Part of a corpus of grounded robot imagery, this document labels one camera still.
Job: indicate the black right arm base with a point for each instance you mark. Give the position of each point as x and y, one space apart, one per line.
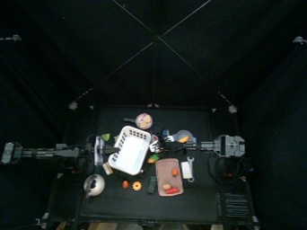
226 170

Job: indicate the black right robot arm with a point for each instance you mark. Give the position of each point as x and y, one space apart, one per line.
222 145

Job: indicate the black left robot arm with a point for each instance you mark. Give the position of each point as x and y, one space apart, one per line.
44 153

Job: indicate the white plastic basket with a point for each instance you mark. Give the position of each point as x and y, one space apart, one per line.
129 149

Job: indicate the grey bowl with orange piece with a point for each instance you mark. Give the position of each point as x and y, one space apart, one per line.
182 137

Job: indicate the small blue toy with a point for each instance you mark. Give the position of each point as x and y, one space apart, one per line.
164 132

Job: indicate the green orange toy vegetable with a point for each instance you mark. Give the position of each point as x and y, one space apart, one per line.
152 158

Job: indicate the green toy vegetable piece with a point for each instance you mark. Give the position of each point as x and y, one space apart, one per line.
105 137

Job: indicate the beige rectangular block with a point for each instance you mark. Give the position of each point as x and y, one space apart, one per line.
106 168

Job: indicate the orange toy carrot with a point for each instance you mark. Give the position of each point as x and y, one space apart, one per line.
173 172

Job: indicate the white rectangular block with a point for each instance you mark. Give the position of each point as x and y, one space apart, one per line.
185 170

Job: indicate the purple pan with eggs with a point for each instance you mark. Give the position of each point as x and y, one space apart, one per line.
142 121

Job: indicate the pink rectangular tray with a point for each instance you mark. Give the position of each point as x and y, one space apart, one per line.
168 176

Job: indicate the small orange toy piece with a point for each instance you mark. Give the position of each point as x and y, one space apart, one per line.
124 184

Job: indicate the silver toy pot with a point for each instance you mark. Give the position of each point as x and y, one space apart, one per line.
93 185

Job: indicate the dark green rectangular block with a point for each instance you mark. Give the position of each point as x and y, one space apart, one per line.
152 184

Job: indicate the tan toy potato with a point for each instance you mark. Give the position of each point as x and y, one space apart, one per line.
165 187

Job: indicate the orange flower-shaped toy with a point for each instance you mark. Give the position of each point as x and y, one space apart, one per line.
136 186

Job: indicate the red toy sausage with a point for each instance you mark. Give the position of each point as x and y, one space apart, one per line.
172 190

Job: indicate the white printed label sheet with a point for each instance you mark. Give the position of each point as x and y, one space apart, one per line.
234 205

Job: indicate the grey frame clamp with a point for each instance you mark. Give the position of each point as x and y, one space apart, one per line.
72 105
299 39
232 108
14 38

